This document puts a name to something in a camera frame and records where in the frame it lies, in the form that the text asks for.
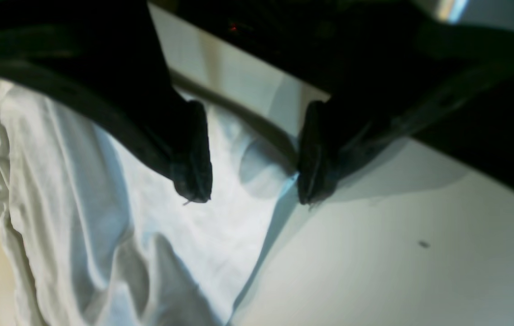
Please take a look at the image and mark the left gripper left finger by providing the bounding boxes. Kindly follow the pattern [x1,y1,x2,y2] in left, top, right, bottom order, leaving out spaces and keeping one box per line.
[0,0,212,203]

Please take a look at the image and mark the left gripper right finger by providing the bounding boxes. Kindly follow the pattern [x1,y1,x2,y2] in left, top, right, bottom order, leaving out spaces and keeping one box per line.
[298,21,514,205]

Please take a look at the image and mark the white t-shirt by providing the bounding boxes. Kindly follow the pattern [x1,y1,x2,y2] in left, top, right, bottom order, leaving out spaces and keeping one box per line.
[0,80,295,326]

